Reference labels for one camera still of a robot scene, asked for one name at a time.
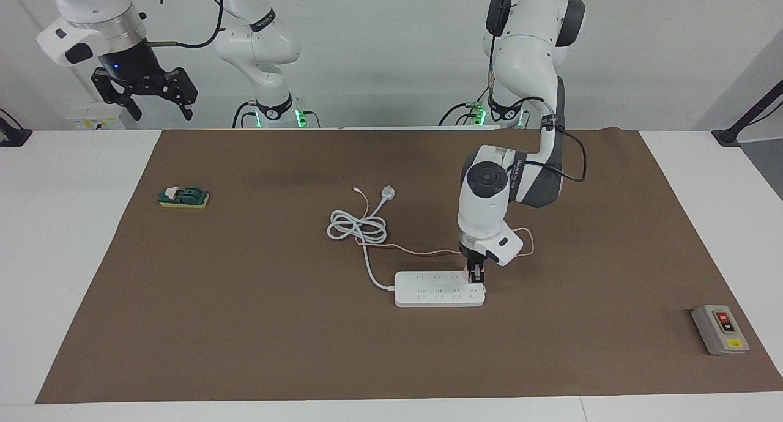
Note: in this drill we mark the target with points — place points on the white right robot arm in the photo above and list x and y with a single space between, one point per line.
257 43

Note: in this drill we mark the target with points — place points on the grey on-off switch box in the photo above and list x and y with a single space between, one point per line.
722 330

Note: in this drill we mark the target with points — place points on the green knife switch board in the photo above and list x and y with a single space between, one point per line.
183 197

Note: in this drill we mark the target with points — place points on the black clamp stand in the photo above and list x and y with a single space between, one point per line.
728 136
15 136

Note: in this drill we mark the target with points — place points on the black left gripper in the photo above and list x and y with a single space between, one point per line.
472 255

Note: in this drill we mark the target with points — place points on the white wall socket box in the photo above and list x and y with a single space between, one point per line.
92 117

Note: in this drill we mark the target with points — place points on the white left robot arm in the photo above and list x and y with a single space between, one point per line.
526 61

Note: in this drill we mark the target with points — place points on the brown table mat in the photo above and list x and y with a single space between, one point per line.
244 324

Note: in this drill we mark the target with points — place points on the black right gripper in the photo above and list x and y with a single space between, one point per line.
131 70

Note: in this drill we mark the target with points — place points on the white power strip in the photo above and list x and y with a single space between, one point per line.
434 290

